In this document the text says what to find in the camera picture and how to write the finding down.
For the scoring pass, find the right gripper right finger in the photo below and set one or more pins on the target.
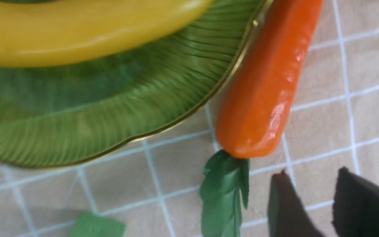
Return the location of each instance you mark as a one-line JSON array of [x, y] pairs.
[[356, 206]]

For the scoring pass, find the green foam cube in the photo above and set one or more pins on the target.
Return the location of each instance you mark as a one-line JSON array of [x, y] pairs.
[[91, 225]]

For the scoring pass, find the yellow toy banana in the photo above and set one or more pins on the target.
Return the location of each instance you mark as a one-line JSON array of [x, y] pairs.
[[62, 32]]

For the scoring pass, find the orange toy carrot with leaves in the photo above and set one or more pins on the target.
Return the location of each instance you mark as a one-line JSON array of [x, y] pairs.
[[255, 111]]

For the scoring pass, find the green glass leaf plate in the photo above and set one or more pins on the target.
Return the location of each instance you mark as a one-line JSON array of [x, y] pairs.
[[69, 115]]

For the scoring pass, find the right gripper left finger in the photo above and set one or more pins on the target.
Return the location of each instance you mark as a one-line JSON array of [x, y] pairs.
[[286, 214]]

